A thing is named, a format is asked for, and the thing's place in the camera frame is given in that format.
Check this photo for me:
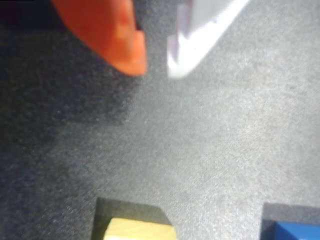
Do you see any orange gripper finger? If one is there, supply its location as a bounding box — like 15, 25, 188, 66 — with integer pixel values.
51, 0, 148, 77

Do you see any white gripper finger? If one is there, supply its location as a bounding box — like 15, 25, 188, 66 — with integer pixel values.
166, 0, 251, 80

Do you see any yellow wooden cube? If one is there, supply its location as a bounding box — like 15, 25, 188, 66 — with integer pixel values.
103, 217, 178, 240

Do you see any blue wooden cube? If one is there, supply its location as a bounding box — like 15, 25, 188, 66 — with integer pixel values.
261, 219, 320, 240

